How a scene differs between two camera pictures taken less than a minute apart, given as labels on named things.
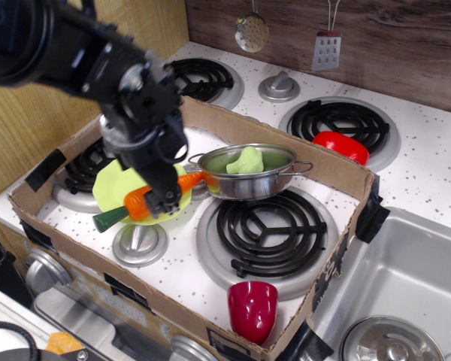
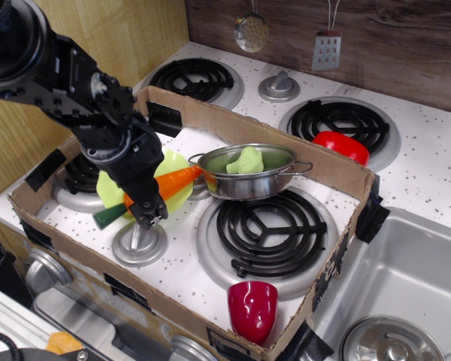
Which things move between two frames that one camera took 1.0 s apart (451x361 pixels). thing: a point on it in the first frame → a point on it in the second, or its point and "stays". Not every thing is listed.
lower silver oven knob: (184, 348) stays
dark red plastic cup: (252, 306) stays
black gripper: (149, 147) → (127, 149)
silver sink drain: (381, 338) stays
